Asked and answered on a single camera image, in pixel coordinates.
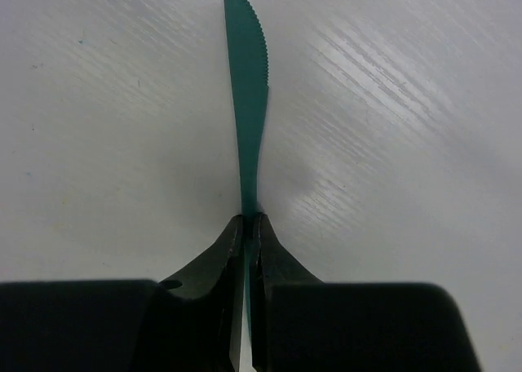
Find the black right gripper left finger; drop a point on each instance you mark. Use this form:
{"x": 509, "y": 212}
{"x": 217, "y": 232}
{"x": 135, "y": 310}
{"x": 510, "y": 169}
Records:
{"x": 190, "y": 321}

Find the teal plastic knife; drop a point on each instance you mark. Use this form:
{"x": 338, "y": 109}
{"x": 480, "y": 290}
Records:
{"x": 248, "y": 68}

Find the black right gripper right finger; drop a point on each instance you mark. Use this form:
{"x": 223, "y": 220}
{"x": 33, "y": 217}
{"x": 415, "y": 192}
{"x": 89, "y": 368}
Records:
{"x": 300, "y": 323}

